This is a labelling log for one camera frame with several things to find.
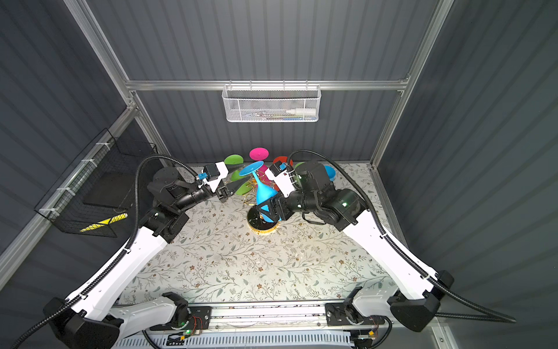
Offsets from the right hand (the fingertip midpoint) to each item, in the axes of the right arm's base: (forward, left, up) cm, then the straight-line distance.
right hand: (267, 204), depth 63 cm
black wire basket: (+10, +60, -4) cm, 61 cm away
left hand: (+6, +6, +9) cm, 12 cm away
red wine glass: (+23, -4, -4) cm, 24 cm away
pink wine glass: (+28, +5, -5) cm, 29 cm away
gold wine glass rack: (+13, +9, -32) cm, 36 cm away
